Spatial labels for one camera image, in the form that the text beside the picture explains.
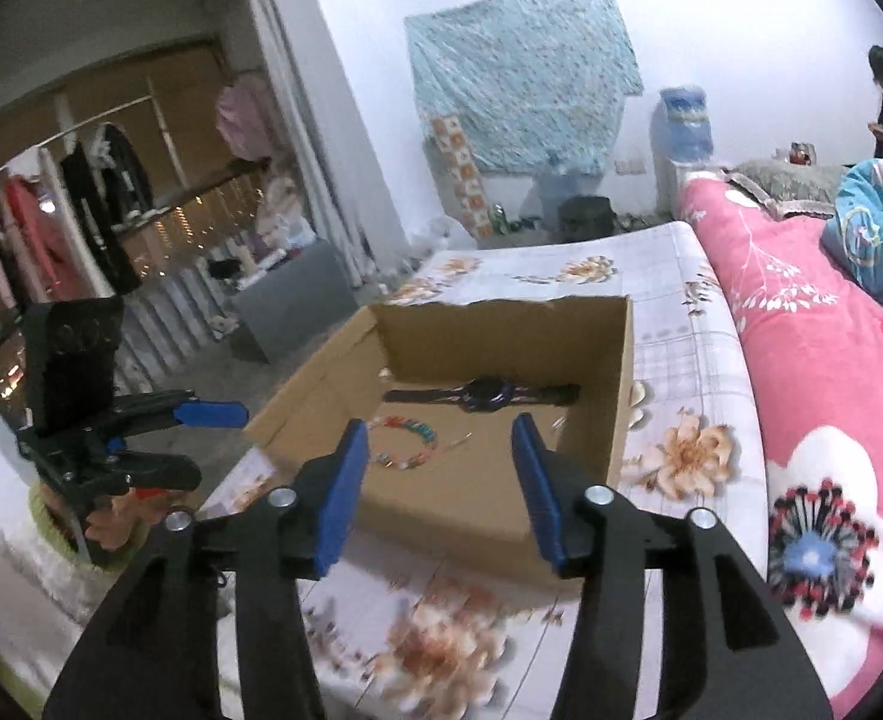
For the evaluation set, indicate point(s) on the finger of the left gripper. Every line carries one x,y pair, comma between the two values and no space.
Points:
118,473
147,413

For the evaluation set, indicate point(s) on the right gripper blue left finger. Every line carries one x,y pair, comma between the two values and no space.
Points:
150,650

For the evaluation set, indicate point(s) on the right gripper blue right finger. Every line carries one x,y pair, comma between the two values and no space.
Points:
728,650

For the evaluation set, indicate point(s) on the pink strap digital watch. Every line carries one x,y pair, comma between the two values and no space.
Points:
487,395

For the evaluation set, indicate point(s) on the left hand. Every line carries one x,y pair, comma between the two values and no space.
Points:
113,524

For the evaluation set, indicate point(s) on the green fluffy sleeve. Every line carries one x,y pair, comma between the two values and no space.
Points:
51,532

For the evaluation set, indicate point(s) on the grey storage box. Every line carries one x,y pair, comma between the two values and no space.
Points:
291,304

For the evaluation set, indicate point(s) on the brown cardboard box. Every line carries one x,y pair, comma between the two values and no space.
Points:
452,489

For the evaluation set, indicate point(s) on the white plastic bag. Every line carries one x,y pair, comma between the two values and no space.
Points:
439,234

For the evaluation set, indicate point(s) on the pink floral bed blanket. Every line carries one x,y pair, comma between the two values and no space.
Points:
813,341

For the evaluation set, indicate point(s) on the black stool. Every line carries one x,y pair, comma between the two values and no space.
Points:
586,218

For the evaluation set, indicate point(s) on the blue patterned quilt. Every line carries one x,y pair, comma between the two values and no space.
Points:
854,235

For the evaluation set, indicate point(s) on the teal floral hanging cloth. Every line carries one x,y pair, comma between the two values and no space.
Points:
532,82

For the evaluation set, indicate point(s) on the blue water dispenser bottle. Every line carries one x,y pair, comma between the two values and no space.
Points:
687,124

